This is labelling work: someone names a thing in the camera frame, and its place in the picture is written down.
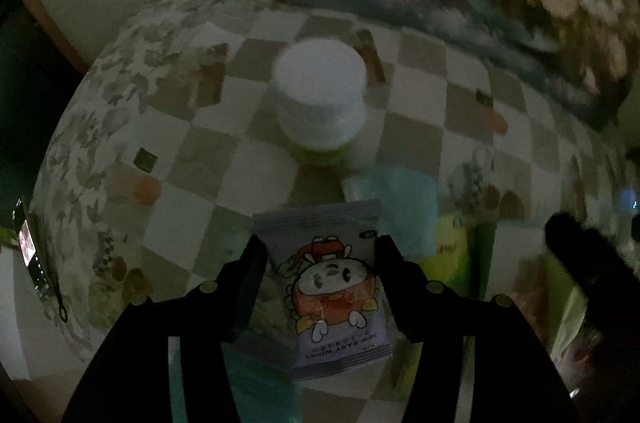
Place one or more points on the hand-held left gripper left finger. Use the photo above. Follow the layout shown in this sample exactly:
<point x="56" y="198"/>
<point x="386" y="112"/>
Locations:
<point x="250" y="275"/>

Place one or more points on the cartoon print wipes packet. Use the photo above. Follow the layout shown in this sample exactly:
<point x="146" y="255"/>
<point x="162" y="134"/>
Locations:
<point x="330" y="293"/>

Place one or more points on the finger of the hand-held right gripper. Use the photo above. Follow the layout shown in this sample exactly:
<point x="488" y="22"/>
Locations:
<point x="575" y="243"/>

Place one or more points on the white device with blue light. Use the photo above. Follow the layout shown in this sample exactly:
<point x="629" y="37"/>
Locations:
<point x="630" y="203"/>

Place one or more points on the green jar with white lid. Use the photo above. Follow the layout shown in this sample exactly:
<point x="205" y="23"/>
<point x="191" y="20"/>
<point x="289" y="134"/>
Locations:
<point x="320" y="88"/>

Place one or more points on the checked printed tablecloth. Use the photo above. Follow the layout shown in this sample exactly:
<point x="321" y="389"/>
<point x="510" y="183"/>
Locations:
<point x="210" y="213"/>

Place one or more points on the teal cloth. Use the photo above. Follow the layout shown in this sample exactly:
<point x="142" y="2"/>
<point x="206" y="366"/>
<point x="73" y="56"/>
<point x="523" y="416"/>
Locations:
<point x="260" y="383"/>

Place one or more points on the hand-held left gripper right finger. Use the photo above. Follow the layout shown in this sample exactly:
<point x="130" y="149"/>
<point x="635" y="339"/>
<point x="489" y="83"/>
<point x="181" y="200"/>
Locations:
<point x="389" y="275"/>

